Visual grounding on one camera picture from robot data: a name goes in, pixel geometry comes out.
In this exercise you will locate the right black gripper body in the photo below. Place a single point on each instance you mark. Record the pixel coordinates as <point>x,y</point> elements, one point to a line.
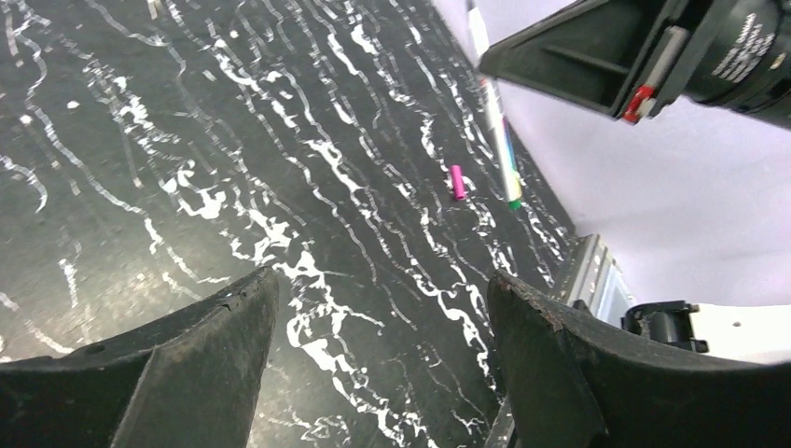
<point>736,58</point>

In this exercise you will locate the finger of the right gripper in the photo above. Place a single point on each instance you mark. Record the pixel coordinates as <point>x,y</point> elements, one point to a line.
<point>585,53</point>

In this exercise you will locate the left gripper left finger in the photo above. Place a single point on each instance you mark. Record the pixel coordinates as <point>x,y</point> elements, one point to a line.
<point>188,379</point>

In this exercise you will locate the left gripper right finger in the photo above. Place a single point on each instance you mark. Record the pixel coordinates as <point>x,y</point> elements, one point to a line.
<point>575,381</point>

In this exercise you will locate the green white marker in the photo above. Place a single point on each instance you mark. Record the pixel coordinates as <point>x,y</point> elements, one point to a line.
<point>493,110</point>

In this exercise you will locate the magenta pen cap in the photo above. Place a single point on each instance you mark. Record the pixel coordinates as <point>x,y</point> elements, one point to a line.
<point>457,182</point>

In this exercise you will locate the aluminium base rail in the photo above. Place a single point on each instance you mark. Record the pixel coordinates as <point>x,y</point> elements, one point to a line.
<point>593,282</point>

